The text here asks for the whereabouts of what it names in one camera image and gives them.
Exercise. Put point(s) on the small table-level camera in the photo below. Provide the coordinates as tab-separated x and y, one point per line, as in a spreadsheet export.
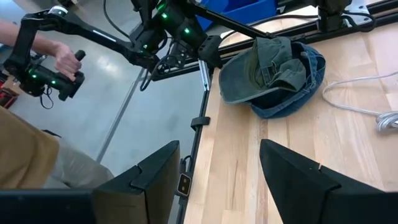
184	184

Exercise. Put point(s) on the person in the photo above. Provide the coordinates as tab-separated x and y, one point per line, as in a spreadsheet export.
25	149

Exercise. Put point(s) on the blue plastic bin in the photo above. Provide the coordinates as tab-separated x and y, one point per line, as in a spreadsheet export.
242	11

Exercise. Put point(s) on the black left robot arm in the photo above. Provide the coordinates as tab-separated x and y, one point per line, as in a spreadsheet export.
329	15

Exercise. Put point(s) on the black aluminium table frame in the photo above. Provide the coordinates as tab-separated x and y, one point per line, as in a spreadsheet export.
195	149

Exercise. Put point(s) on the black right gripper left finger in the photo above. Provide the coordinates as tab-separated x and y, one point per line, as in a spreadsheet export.
149	186

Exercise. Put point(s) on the person's forearm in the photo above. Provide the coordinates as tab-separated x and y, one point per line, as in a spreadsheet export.
40	43

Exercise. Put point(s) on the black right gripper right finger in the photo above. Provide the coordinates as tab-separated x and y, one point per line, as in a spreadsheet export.
298	186

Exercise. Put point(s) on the dark green baseball cap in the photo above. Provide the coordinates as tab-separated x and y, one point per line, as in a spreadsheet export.
248	77

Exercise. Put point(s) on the small black frame clip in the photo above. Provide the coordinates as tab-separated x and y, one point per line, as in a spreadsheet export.
200	122

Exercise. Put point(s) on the person's hand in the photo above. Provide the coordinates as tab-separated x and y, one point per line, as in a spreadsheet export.
65	62

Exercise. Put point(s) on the blue denim baseball cap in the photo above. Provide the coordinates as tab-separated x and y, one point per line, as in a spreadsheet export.
298	102

